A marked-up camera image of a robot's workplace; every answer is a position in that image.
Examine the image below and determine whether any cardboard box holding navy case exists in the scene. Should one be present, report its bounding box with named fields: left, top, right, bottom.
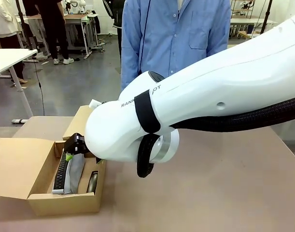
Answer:
left=62, top=105, right=95, bottom=141

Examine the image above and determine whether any white table with metal leg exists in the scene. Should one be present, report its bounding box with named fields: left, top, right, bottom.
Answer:
left=0, top=48, right=39, bottom=124

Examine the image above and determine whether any person in blue shirt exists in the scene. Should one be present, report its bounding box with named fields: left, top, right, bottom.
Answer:
left=120, top=0, right=233, bottom=92

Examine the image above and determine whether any black stapler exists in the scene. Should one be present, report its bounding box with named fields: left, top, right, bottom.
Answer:
left=86, top=170, right=99, bottom=194

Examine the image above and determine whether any person in black clothes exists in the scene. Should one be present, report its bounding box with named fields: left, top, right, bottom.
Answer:
left=23, top=0, right=75, bottom=65

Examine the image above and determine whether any person in white coat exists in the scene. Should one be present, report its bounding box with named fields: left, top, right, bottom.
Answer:
left=0, top=0, right=26, bottom=85

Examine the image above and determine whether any grey CAMPUS pencil case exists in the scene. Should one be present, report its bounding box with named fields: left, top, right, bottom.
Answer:
left=52, top=150, right=86, bottom=195

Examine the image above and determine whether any large open cardboard box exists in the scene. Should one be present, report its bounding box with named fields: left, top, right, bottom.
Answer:
left=0, top=134, right=108, bottom=217

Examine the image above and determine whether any person in striped black jacket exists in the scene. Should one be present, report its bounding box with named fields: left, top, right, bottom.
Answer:
left=102, top=0, right=126, bottom=71

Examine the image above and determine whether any black light stand pole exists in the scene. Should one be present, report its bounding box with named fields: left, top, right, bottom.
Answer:
left=260, top=0, right=273, bottom=33

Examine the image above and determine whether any wooden top background desk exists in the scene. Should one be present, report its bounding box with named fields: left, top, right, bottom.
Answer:
left=62, top=13, right=99, bottom=60

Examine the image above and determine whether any black tripod pole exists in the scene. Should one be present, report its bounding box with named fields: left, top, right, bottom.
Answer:
left=15, top=0, right=39, bottom=63

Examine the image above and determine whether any thin black microphone cable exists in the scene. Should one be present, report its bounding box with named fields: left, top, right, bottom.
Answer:
left=137, top=0, right=153, bottom=75

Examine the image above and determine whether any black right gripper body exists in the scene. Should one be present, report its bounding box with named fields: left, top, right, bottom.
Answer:
left=65, top=132, right=89, bottom=158

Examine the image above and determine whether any long white background desk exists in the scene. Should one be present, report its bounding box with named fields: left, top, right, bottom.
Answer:
left=229, top=17, right=279, bottom=39

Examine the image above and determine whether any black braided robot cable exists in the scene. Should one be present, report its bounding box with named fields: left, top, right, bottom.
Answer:
left=170, top=95, right=295, bottom=133

